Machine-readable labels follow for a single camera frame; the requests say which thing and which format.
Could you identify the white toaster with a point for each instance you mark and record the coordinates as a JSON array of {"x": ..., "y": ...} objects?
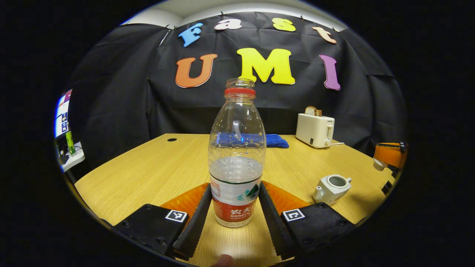
[{"x": 313, "y": 129}]

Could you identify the white side table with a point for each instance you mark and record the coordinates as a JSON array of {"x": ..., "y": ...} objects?
[{"x": 74, "y": 159}]

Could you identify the computer monitor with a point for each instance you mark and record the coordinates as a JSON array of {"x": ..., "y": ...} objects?
[{"x": 62, "y": 115}]

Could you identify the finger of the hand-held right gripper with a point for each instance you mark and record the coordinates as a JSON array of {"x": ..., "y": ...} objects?
[
  {"x": 389, "y": 155},
  {"x": 387, "y": 187}
]

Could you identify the blue folded towel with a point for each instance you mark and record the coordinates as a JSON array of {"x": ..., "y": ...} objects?
[{"x": 278, "y": 141}]

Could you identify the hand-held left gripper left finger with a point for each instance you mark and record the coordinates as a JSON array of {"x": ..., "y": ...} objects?
[{"x": 195, "y": 226}]

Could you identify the clear plastic water bottle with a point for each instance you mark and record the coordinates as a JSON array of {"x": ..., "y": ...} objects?
[{"x": 237, "y": 129}]

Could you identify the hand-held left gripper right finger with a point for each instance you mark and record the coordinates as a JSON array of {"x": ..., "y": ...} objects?
[{"x": 274, "y": 226}]

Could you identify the white ceramic teacup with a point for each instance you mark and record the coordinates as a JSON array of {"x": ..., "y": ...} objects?
[{"x": 330, "y": 194}]

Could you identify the green bottle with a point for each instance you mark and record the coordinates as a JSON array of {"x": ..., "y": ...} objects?
[{"x": 70, "y": 142}]

